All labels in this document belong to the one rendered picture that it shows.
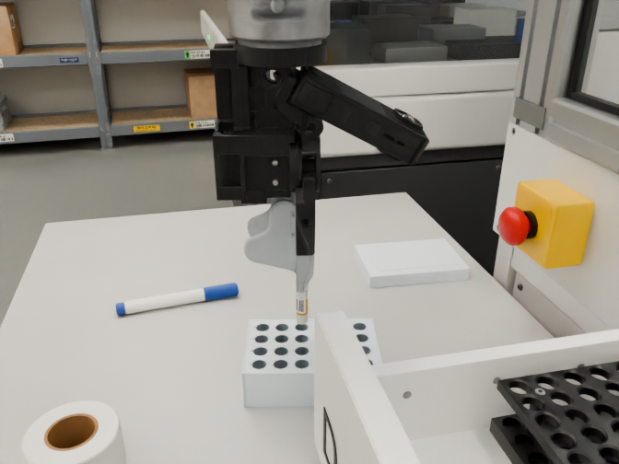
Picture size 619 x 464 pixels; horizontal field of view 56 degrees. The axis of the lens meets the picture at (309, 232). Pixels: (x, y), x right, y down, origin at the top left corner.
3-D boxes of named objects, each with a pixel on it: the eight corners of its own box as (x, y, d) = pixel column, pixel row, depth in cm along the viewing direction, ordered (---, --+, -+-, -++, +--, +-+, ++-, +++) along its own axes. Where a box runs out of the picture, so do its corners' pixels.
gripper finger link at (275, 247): (247, 290, 53) (242, 192, 49) (313, 289, 53) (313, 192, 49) (244, 307, 50) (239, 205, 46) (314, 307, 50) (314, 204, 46)
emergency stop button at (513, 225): (511, 253, 59) (518, 216, 57) (492, 236, 62) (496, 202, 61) (538, 249, 59) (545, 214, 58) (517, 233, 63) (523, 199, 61)
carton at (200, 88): (191, 120, 386) (187, 76, 374) (186, 109, 414) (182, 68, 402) (251, 115, 396) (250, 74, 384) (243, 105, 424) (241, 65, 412)
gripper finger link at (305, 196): (293, 239, 51) (292, 142, 48) (313, 239, 51) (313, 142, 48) (293, 263, 47) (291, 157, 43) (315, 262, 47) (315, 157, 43)
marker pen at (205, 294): (117, 319, 65) (115, 307, 64) (116, 311, 66) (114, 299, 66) (239, 297, 69) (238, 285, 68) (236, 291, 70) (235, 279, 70)
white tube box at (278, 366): (243, 407, 52) (241, 373, 51) (250, 350, 60) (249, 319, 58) (381, 405, 53) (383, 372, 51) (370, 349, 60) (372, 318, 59)
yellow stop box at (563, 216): (538, 272, 59) (551, 205, 55) (501, 241, 65) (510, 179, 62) (583, 266, 60) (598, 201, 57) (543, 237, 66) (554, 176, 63)
